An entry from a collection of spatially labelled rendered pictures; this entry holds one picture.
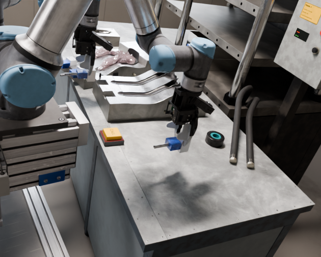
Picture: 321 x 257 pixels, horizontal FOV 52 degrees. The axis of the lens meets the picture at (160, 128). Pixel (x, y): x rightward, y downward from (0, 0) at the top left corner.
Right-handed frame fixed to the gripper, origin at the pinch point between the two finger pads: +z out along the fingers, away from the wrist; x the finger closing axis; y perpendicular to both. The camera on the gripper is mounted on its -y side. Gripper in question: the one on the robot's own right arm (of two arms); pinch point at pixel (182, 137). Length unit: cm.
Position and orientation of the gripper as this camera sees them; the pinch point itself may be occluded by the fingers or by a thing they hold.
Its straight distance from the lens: 117.1
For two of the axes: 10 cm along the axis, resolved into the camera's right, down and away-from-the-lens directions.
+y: -8.6, 1.1, -5.0
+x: 4.7, 5.6, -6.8
